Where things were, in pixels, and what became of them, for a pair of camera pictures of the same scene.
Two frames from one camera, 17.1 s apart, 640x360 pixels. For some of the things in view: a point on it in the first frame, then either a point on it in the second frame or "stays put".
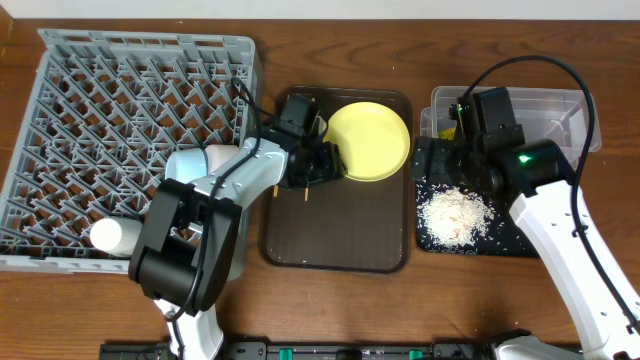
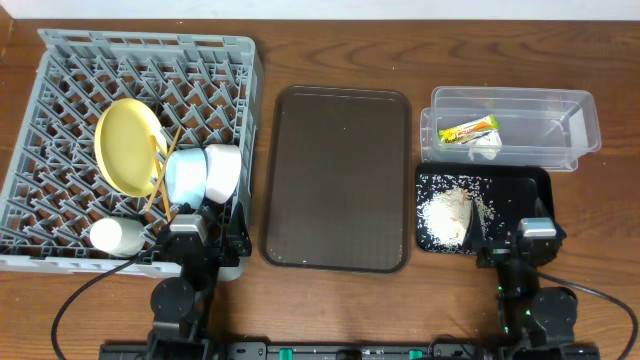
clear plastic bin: (553, 114) stays put
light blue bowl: (186, 165) stays put
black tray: (455, 220) stays put
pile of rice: (449, 218) stays put
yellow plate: (372, 138) to (123, 147)
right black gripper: (432, 163) to (507, 252)
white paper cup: (116, 236) stays put
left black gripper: (323, 163) to (211, 248)
